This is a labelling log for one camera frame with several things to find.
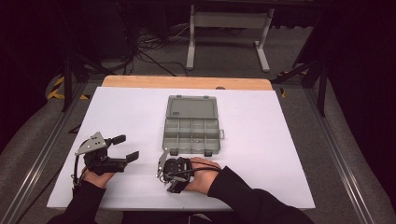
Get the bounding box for person's right hand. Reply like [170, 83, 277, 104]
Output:
[185, 157, 222, 196]

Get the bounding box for person's left hand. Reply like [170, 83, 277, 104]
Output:
[81, 167, 116, 189]

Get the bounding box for white metal stand frame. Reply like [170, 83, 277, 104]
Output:
[185, 4, 276, 73]

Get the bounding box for black metal stand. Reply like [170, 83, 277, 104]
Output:
[270, 55, 328, 118]

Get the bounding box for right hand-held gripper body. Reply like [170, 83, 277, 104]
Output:
[156, 147, 194, 185]

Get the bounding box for black floor cables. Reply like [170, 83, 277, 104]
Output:
[124, 24, 191, 77]

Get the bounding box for clear plastic compartment box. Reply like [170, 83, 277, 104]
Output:
[162, 94, 226, 158]

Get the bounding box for white board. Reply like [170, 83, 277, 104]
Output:
[46, 86, 316, 210]

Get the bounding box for yellow black floor tape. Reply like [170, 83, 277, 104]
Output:
[46, 76, 92, 101]

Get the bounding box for left hand-held gripper cable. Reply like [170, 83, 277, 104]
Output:
[72, 154, 83, 189]

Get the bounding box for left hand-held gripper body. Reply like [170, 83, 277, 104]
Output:
[74, 132, 129, 175]

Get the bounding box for right hand-held gripper cable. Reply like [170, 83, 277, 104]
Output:
[174, 160, 222, 176]

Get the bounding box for hand-held gripper cable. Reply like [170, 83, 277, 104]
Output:
[174, 160, 222, 176]
[72, 154, 83, 189]

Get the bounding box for aluminium floor rail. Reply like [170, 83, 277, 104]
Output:
[0, 82, 88, 224]
[303, 87, 375, 224]

